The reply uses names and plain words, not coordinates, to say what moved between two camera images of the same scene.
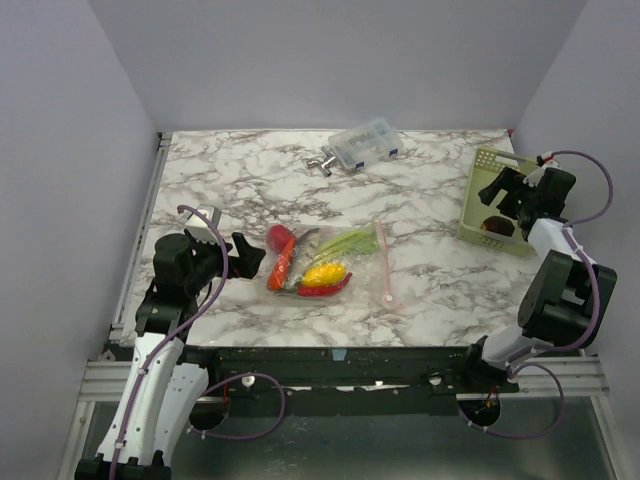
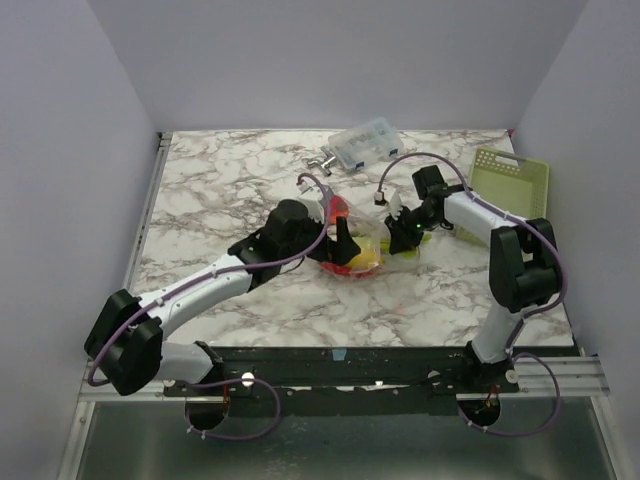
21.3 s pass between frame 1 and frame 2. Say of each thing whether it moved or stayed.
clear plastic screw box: stayed
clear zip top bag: moved
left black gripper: moved
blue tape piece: stayed
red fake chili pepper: moved
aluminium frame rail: stayed
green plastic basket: stayed
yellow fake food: moved
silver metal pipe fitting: stayed
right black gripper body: moved
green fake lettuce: moved
